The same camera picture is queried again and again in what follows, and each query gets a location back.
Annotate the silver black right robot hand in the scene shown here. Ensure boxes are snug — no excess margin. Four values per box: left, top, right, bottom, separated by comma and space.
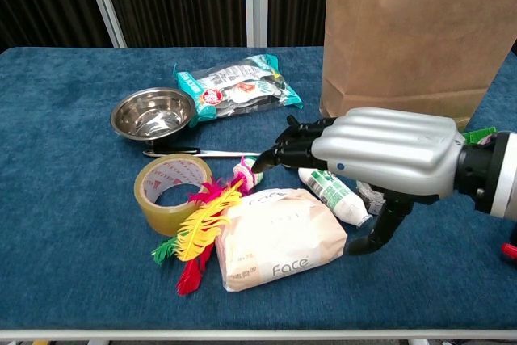
250, 107, 465, 256

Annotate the red plastic clip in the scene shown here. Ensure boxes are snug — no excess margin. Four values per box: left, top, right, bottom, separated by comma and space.
500, 242, 517, 267

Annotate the clear packing tape roll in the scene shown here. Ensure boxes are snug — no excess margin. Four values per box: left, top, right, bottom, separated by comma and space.
133, 154, 214, 238

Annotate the blue table cloth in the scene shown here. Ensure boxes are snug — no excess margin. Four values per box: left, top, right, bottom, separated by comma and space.
0, 45, 517, 332

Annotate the white green tube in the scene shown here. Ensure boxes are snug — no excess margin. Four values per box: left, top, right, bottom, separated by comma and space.
297, 166, 372, 228

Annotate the stainless steel ladle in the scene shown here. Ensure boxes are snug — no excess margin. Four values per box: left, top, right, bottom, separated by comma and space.
142, 149, 262, 159

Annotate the white Face tissue pack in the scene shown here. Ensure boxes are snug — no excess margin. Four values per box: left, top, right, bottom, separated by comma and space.
215, 187, 349, 292

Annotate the colourful feather shuttlecock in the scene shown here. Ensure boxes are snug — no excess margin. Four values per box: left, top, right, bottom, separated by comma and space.
150, 154, 266, 297

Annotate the green plastic grid tray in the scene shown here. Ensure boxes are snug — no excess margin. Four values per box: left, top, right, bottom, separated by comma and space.
462, 126, 498, 146

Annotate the brown paper bag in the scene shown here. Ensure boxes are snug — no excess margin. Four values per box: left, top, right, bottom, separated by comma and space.
319, 0, 517, 132

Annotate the white table frame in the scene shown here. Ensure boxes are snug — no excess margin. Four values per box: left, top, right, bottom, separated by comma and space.
0, 327, 517, 343

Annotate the white partition frame post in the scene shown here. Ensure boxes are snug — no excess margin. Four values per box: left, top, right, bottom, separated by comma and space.
79, 0, 128, 48
243, 0, 270, 48

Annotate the clear round pin box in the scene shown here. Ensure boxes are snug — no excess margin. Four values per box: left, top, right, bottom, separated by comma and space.
355, 181, 389, 217

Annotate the teal clear snack packet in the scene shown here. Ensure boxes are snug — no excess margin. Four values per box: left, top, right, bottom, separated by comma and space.
173, 53, 304, 128

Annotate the stainless steel bowl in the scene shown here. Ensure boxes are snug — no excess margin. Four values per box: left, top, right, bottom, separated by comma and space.
110, 86, 198, 147

